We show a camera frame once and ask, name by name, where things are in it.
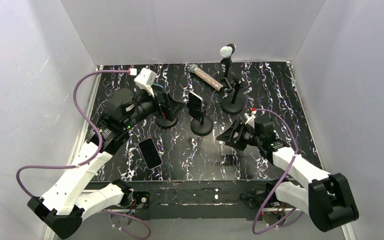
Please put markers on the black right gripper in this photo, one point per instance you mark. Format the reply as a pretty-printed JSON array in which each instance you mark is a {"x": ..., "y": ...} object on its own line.
[{"x": 237, "y": 134}]

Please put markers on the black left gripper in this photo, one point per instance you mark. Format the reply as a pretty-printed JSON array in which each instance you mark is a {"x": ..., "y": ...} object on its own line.
[{"x": 160, "y": 103}]

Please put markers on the black phone stand front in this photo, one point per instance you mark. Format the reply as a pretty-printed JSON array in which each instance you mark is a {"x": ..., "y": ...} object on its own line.
[{"x": 164, "y": 123}]

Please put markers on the black phone stand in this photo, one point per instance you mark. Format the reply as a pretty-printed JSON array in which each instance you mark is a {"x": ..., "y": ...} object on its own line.
[
  {"x": 164, "y": 123},
  {"x": 204, "y": 127},
  {"x": 231, "y": 104}
]

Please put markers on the black smartphone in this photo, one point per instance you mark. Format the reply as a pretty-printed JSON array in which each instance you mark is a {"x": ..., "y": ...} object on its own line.
[
  {"x": 150, "y": 153},
  {"x": 195, "y": 106}
]

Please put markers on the blue smartphone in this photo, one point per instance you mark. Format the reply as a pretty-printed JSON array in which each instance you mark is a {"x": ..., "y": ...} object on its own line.
[{"x": 157, "y": 88}]

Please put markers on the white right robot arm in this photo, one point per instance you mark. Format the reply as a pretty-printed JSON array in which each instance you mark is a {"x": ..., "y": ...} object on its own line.
[{"x": 327, "y": 198}]

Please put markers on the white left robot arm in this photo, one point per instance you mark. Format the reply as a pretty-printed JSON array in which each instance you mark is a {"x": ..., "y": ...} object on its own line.
[{"x": 63, "y": 207}]

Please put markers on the black microphone stand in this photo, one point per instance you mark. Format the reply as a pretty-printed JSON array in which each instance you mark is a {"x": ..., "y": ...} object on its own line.
[{"x": 225, "y": 80}]

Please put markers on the glitter handheld microphone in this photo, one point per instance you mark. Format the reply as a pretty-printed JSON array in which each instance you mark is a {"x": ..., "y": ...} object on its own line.
[{"x": 194, "y": 69}]

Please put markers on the white microphone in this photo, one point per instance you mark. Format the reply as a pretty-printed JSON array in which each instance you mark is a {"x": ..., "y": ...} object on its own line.
[{"x": 226, "y": 51}]

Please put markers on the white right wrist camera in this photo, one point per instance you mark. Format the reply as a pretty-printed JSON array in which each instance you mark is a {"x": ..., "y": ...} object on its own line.
[{"x": 250, "y": 117}]

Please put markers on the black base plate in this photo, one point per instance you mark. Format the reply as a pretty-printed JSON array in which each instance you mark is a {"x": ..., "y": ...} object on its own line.
[{"x": 197, "y": 199}]

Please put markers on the aluminium rail frame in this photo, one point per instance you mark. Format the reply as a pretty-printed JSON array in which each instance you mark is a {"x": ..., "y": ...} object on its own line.
[{"x": 327, "y": 198}]

